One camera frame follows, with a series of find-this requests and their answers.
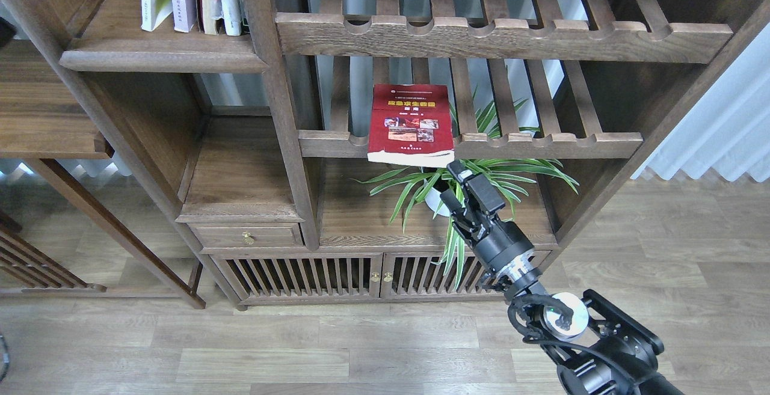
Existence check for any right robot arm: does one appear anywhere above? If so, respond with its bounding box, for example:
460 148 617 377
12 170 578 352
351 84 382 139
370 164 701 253
441 161 680 394

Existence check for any red cover book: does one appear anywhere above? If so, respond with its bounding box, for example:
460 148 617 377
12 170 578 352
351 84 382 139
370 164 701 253
368 84 455 168

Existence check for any brass drawer knob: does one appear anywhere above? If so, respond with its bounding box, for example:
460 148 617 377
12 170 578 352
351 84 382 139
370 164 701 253
242 231 256 245

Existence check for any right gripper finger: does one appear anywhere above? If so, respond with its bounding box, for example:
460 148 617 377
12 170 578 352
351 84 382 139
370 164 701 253
440 190 478 233

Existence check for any white curtain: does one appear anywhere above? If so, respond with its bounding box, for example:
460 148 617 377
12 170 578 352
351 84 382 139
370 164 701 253
632 26 769 182

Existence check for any dark wooden bookshelf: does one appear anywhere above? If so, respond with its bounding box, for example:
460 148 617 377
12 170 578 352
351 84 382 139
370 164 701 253
5 0 768 307

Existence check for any white plant pot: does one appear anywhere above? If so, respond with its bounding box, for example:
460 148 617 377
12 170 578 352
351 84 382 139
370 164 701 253
425 182 468 219

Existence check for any green spider plant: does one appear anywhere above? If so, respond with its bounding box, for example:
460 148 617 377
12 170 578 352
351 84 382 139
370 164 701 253
360 97 581 290

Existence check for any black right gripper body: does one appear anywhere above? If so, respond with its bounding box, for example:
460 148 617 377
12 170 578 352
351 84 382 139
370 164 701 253
458 212 536 279

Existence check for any wooden side table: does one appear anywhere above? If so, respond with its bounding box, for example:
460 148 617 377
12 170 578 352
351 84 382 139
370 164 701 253
0 41 208 310

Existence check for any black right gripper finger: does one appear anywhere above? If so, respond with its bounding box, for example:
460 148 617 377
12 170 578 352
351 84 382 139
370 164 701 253
446 161 505 219

